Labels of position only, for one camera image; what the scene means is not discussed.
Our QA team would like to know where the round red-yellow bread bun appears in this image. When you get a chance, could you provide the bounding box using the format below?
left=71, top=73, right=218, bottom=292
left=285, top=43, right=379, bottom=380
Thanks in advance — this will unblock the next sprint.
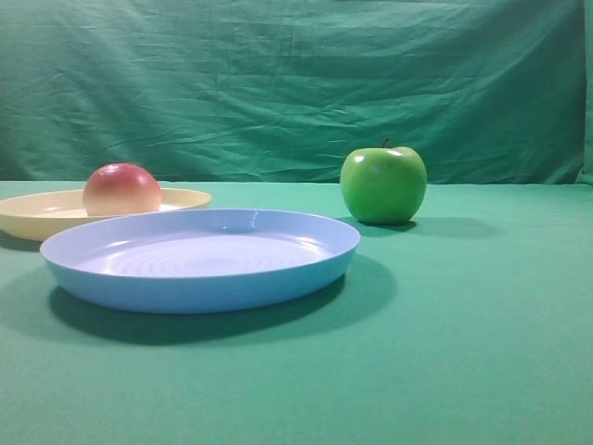
left=82, top=163, right=162, bottom=216

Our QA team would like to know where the blue plastic plate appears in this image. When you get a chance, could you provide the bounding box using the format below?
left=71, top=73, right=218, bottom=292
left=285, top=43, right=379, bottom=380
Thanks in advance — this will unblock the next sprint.
left=40, top=209, right=361, bottom=314

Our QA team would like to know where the yellow plastic plate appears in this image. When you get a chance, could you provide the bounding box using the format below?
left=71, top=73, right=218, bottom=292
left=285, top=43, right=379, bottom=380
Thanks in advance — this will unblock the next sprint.
left=1, top=188, right=212, bottom=241

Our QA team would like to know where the green apple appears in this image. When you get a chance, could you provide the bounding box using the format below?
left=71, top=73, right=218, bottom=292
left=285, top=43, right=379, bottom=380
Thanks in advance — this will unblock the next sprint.
left=339, top=137, right=428, bottom=225

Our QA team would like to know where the green table cloth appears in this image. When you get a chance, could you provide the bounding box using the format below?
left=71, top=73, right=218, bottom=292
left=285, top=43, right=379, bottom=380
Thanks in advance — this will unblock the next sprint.
left=1, top=184, right=592, bottom=444

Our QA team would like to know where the green backdrop cloth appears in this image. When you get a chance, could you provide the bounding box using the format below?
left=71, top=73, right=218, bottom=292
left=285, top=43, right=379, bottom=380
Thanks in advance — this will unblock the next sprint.
left=1, top=1, right=592, bottom=184

